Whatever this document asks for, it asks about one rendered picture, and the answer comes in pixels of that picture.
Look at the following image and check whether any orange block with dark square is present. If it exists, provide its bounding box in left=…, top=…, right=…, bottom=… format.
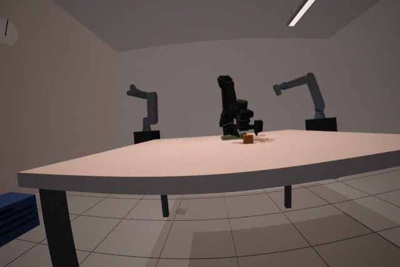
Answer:
left=243, top=134, right=253, bottom=144

